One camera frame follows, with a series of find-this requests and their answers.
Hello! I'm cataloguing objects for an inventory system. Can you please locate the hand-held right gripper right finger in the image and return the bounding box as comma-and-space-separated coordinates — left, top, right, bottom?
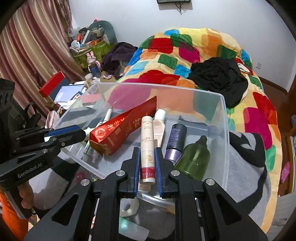
154, 147, 269, 241

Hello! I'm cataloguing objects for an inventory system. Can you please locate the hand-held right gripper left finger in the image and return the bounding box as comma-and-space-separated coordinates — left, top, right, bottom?
23, 146, 141, 241

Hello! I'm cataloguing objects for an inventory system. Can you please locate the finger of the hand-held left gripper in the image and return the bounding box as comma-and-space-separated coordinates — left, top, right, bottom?
13, 129, 86, 163
14, 125, 81, 142

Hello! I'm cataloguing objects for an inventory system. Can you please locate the light green tube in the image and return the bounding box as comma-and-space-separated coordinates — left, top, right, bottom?
82, 127, 93, 143

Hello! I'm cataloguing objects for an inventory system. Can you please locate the white ointment tube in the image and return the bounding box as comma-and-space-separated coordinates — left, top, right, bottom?
83, 142, 103, 160

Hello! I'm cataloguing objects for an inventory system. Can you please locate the white cream tube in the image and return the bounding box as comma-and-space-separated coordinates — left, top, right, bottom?
139, 115, 156, 184

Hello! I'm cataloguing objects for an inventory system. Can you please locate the purple spray bottle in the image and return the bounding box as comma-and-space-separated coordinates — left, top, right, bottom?
164, 123, 187, 164

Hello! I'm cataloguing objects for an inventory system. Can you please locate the green glass bottle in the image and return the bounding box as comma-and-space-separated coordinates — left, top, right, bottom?
174, 136, 211, 181

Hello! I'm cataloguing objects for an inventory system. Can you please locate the beige tube with white cap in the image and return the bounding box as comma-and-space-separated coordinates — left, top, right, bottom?
153, 109, 167, 149

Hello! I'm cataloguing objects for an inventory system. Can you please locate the white pen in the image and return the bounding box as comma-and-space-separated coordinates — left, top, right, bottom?
102, 105, 114, 123

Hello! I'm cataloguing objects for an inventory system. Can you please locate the clear plastic bin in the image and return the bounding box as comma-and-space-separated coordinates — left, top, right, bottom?
57, 82, 230, 210

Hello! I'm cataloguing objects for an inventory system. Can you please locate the person's left hand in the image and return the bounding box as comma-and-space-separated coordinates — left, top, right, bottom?
19, 181, 36, 210

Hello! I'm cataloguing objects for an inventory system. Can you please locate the blue notebook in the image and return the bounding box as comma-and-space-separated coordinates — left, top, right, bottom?
54, 84, 85, 102

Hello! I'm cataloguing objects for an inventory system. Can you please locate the white tape roll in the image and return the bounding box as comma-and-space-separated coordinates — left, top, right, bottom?
120, 199, 139, 217

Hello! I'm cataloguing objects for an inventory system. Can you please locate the red box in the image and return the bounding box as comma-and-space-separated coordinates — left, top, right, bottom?
39, 71, 65, 98

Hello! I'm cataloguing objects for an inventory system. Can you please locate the blue bottle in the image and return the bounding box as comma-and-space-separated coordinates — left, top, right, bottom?
89, 63, 102, 78

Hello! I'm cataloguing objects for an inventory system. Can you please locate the pink rabbit toy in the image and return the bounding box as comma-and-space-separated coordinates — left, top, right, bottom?
87, 51, 101, 66

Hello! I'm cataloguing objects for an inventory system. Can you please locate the green storage bag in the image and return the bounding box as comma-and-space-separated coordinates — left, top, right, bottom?
70, 39, 111, 69

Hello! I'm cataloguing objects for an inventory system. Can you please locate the grey zebra blanket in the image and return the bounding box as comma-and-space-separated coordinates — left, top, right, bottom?
29, 130, 272, 241

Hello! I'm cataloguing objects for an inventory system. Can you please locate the striped curtain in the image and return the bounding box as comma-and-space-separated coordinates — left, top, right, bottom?
0, 0, 88, 116

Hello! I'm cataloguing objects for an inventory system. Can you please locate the dark clothing pile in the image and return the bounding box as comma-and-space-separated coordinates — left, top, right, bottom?
101, 42, 139, 78

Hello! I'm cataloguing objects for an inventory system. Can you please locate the black garment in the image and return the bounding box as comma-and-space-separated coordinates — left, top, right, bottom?
188, 57, 249, 108

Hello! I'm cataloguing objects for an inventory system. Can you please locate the grey neck pillow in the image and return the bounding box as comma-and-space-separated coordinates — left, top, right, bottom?
89, 20, 117, 45

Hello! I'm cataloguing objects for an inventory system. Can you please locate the pink slipper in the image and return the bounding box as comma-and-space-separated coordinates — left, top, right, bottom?
280, 161, 290, 183

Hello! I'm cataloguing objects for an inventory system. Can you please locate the colorful patchwork blanket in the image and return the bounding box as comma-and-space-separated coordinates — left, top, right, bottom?
116, 27, 284, 234

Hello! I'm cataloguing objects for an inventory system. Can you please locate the black monitor cable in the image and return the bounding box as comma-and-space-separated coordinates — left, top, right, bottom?
174, 2, 185, 15

